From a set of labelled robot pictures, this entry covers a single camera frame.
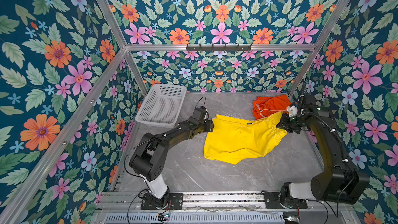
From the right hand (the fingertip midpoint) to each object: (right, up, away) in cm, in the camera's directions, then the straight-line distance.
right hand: (278, 124), depth 78 cm
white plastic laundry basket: (-70, +10, +33) cm, 78 cm away
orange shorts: (+4, +9, +28) cm, 29 cm away
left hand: (-33, 0, +12) cm, 35 cm away
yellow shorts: (-22, -12, +16) cm, 29 cm away
